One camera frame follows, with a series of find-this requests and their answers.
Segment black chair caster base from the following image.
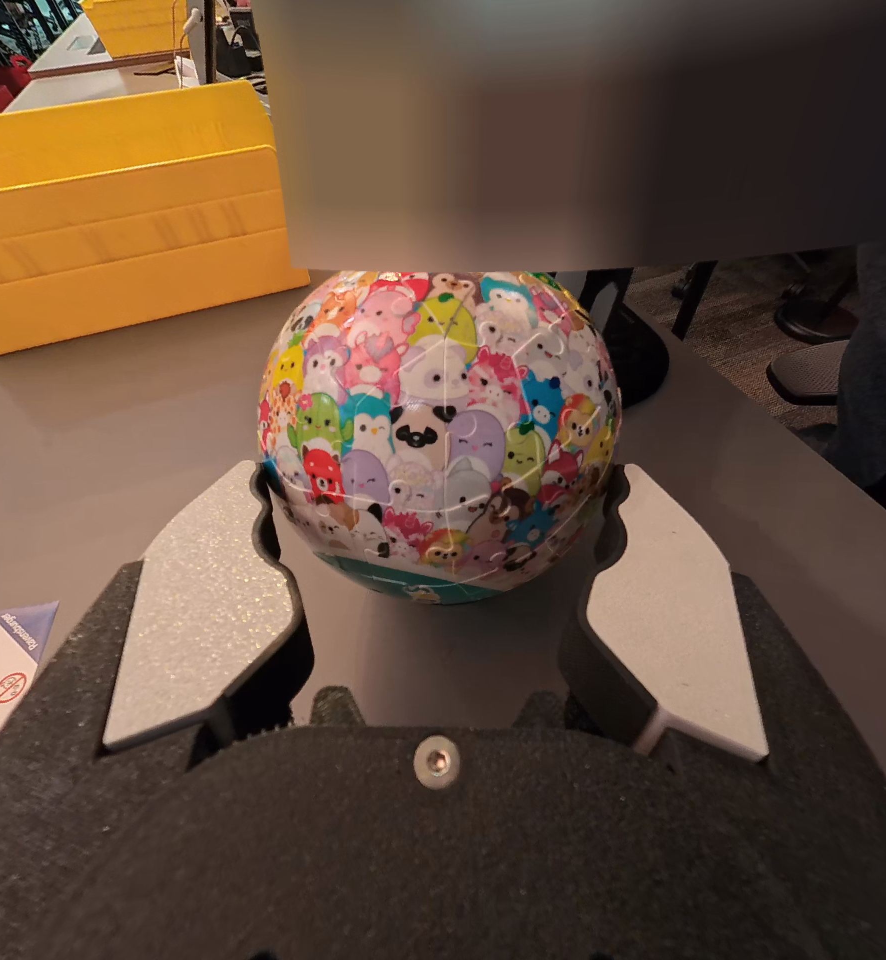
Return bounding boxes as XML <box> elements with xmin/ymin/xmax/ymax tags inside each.
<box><xmin>775</xmin><ymin>266</ymin><xmax>860</xmax><ymax>346</ymax></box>

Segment black chair armrest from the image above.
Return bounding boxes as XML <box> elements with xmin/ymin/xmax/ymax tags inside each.
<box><xmin>767</xmin><ymin>341</ymin><xmax>850</xmax><ymax>406</ymax></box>

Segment black quilted wrist rest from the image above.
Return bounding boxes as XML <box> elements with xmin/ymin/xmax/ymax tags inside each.
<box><xmin>581</xmin><ymin>266</ymin><xmax>670</xmax><ymax>410</ymax></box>

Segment yellow plastic bin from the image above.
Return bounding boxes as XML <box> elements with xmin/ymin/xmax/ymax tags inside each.
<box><xmin>83</xmin><ymin>0</ymin><xmax>189</xmax><ymax>55</ymax></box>
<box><xmin>0</xmin><ymin>81</ymin><xmax>310</xmax><ymax>360</ymax></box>

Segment black furniture leg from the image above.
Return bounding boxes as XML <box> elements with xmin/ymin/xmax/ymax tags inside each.
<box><xmin>671</xmin><ymin>260</ymin><xmax>719</xmax><ymax>340</ymax></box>

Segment person's dark trousers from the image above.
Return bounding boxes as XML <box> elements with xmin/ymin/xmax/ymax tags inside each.
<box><xmin>825</xmin><ymin>240</ymin><xmax>886</xmax><ymax>537</ymax></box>

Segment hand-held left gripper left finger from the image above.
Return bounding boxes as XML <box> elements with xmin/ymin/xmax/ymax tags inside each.
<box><xmin>101</xmin><ymin>459</ymin><xmax>316</xmax><ymax>753</ymax></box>

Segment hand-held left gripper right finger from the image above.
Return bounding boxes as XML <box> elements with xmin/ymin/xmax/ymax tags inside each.
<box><xmin>559</xmin><ymin>462</ymin><xmax>770</xmax><ymax>763</ymax></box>

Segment colourful cartoon puzzle ball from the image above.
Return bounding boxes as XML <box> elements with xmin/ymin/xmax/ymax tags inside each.
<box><xmin>257</xmin><ymin>268</ymin><xmax>624</xmax><ymax>605</ymax></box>

